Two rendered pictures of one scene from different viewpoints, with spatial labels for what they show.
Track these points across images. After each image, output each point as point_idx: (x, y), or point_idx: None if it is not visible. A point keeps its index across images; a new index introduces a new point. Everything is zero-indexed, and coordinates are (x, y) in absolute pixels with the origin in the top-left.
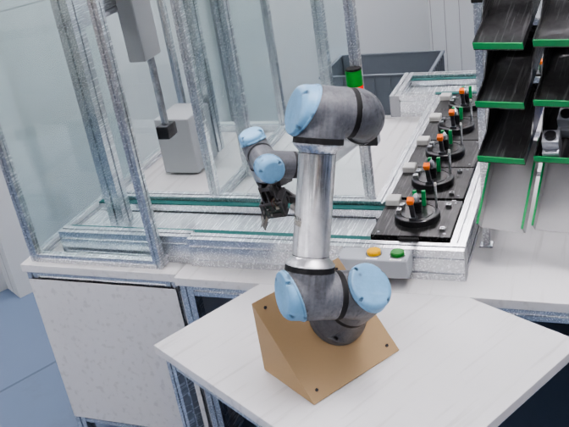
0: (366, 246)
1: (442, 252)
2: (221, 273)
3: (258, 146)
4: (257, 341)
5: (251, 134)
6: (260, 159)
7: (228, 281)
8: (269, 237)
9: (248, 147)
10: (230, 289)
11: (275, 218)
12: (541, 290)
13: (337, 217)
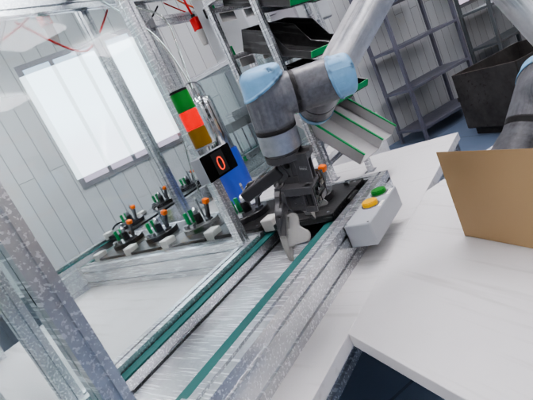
0: (350, 213)
1: (381, 178)
2: (292, 393)
3: (296, 67)
4: (523, 292)
5: (266, 65)
6: (334, 58)
7: (324, 376)
8: (281, 290)
9: (281, 79)
10: (331, 387)
11: (201, 328)
12: (421, 171)
13: (246, 275)
